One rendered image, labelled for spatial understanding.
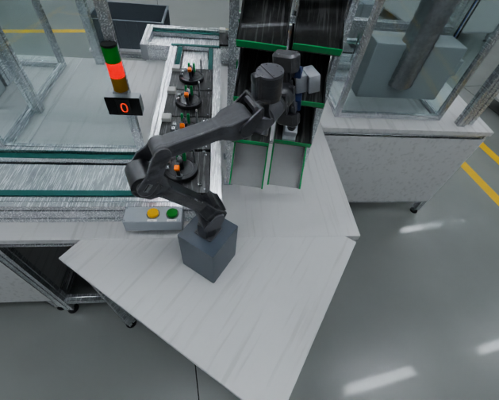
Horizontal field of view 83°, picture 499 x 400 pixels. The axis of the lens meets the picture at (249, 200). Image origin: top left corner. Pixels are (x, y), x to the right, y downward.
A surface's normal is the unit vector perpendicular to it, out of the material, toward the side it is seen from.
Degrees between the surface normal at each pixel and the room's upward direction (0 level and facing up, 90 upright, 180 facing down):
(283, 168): 45
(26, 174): 0
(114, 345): 0
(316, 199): 0
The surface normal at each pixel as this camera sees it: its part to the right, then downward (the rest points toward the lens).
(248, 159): -0.02, 0.11
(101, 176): 0.08, -0.62
